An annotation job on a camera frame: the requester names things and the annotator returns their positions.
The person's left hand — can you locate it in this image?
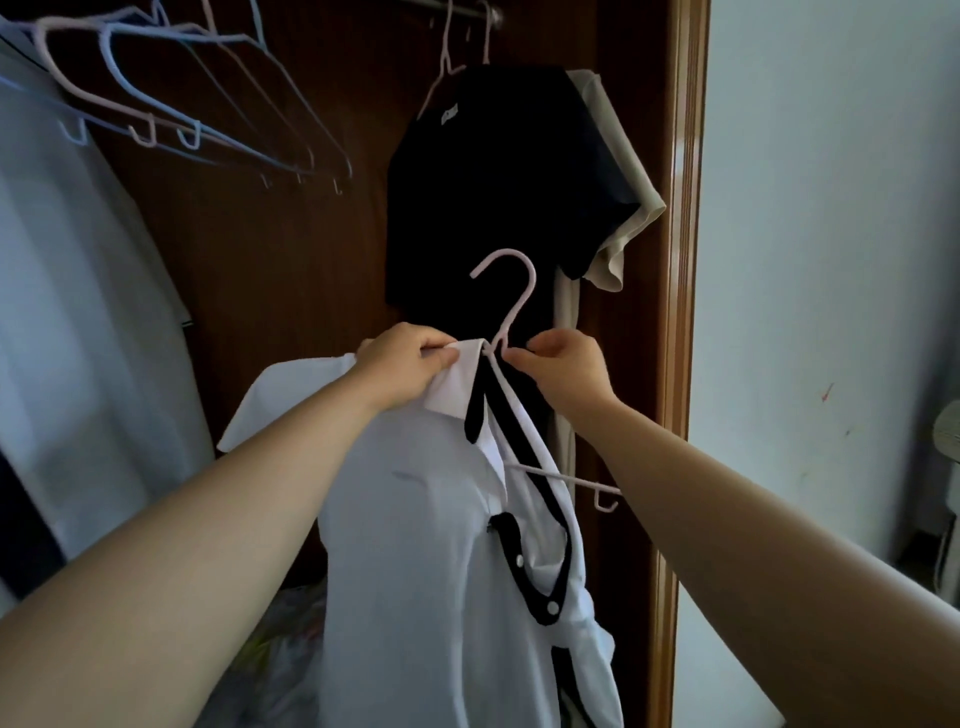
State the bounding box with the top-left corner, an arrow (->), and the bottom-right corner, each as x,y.
348,322 -> 460,418

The person's right hand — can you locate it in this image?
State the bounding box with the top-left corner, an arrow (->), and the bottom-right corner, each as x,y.
500,327 -> 620,425

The cream t-shirt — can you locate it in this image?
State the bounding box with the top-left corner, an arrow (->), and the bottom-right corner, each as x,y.
551,68 -> 667,481

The black t-shirt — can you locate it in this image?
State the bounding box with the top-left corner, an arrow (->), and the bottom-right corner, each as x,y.
384,63 -> 643,358

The white polo shirt black trim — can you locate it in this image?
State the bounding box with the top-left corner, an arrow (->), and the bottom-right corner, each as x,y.
217,338 -> 625,728

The person's right forearm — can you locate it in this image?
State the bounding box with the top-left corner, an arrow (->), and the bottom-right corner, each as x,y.
577,397 -> 960,728

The person's left forearm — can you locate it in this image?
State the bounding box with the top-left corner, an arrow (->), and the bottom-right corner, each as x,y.
0,374 -> 376,728

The metal closet rod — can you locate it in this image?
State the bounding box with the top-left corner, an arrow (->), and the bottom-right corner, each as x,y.
397,0 -> 504,28

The white shirt dark trim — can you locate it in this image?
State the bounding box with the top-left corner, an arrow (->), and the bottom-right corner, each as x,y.
0,37 -> 217,616

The white standing fan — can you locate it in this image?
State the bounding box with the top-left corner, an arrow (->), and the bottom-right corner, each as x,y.
933,401 -> 960,609

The black hanging garment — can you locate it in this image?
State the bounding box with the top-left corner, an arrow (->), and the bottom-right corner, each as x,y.
0,449 -> 69,601

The row of pastel hangers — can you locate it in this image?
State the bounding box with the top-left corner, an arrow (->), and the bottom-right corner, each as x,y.
0,0 -> 354,196

